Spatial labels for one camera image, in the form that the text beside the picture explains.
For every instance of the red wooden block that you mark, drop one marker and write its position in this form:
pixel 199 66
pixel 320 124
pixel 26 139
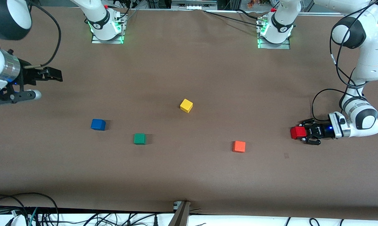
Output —
pixel 297 133

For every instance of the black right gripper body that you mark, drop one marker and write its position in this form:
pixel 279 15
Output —
pixel 28 77

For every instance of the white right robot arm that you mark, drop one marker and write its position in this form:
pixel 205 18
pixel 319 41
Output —
pixel 98 18

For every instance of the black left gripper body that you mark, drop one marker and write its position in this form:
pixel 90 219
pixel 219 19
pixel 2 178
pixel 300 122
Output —
pixel 320 130

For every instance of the green wooden block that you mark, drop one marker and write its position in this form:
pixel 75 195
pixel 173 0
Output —
pixel 140 139

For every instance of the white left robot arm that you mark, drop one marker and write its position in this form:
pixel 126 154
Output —
pixel 370 62

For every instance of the orange wooden block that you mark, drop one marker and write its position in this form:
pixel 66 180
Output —
pixel 239 146

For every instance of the yellow wooden block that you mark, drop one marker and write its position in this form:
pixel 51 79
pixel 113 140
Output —
pixel 186 105

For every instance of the blue wooden block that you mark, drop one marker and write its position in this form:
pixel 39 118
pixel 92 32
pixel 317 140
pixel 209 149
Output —
pixel 98 124

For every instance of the brown table cover sheet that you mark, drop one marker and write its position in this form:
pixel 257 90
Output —
pixel 188 175

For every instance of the orange background figurine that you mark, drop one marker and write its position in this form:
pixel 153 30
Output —
pixel 252 3

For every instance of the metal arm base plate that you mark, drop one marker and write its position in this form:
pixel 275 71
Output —
pixel 113 41
pixel 276 46

